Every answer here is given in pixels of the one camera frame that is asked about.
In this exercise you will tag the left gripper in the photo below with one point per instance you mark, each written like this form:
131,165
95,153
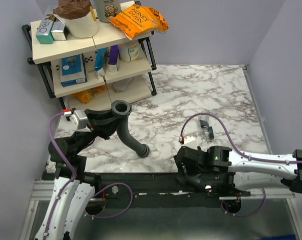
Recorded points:
98,125

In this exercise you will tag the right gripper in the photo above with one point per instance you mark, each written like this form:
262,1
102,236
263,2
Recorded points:
180,171

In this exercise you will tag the grey tee pipe fitting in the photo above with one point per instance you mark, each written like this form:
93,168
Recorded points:
200,183

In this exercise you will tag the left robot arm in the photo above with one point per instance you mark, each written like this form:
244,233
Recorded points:
73,187

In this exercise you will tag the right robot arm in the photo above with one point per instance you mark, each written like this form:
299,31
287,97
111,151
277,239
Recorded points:
222,171

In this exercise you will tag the orange snack bag lower shelf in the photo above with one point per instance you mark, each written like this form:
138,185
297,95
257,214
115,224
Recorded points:
85,96

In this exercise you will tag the grey white item lower shelf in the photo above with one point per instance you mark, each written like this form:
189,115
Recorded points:
121,85

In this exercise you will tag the beige black shelf rack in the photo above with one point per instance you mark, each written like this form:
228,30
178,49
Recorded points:
47,56

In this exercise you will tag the blue razor box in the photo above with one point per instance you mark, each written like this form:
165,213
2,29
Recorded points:
72,70

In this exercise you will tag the purple white tube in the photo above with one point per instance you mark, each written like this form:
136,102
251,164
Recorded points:
113,62

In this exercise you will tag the blue white tube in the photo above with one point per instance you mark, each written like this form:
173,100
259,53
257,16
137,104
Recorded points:
100,62

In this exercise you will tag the white yellow cup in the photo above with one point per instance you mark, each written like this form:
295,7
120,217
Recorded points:
129,51

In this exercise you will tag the silver white box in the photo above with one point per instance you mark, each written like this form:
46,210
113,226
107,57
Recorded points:
59,31

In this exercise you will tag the teal white box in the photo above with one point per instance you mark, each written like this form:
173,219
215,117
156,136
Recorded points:
43,34

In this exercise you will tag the orange honey dijon chip bag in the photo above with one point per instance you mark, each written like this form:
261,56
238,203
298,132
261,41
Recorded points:
137,20

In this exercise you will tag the white skull cup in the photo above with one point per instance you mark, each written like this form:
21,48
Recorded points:
107,9

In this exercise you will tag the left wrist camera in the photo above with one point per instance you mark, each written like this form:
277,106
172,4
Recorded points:
79,119

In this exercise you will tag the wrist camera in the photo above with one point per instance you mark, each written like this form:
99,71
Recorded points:
79,119
188,141

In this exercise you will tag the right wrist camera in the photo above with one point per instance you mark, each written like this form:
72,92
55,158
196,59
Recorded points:
188,141

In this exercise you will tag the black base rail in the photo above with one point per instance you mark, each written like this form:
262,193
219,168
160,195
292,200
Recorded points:
158,190

